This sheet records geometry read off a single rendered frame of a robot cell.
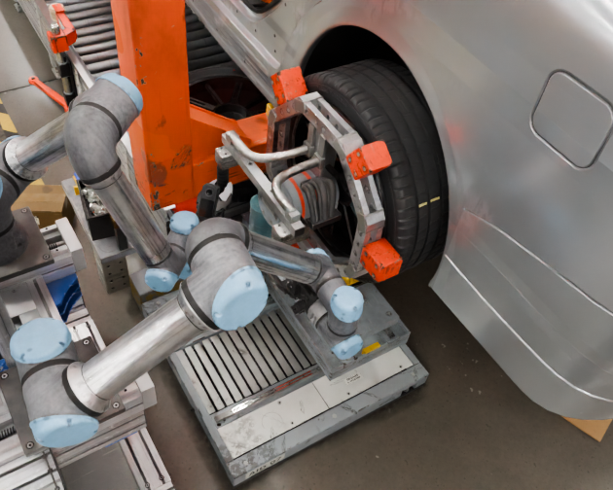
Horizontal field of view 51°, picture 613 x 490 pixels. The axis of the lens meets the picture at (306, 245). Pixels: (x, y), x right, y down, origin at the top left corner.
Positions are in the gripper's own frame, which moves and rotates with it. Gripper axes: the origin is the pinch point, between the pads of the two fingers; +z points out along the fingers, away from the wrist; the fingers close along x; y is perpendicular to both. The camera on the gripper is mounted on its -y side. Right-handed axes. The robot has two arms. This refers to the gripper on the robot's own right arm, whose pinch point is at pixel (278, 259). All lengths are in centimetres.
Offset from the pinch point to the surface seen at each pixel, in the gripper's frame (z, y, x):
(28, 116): 200, -83, 25
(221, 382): 12, -77, 11
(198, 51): 181, -56, -62
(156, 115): 60, 10, 9
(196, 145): 62, -9, -5
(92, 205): 68, -27, 31
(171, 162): 59, -11, 5
